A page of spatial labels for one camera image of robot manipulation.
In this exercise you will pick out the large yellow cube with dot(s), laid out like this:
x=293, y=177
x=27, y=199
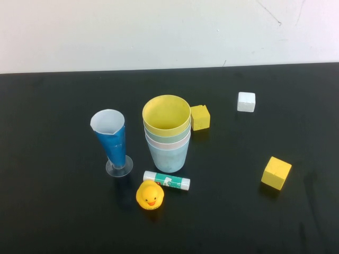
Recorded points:
x=275, y=173

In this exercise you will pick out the pink plastic cup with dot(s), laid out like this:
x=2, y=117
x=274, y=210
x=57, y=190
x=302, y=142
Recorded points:
x=162, y=146

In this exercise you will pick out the clear cone glass blue paper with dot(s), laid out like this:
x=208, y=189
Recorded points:
x=113, y=145

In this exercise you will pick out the notched yellow cube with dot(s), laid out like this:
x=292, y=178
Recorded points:
x=200, y=117

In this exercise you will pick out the light blue plastic cup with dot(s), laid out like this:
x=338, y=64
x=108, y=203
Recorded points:
x=167, y=161

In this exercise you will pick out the white cube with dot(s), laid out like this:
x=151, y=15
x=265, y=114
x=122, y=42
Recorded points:
x=246, y=101

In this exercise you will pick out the light green plastic cup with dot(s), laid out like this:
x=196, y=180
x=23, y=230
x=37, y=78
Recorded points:
x=159, y=138

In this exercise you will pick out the yellow rubber duck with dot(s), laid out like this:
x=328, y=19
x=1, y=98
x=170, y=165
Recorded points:
x=148, y=195

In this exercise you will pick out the green white glue stick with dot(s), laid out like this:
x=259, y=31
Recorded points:
x=172, y=183

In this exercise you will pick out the yellow plastic cup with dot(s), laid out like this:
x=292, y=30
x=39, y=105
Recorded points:
x=167, y=113

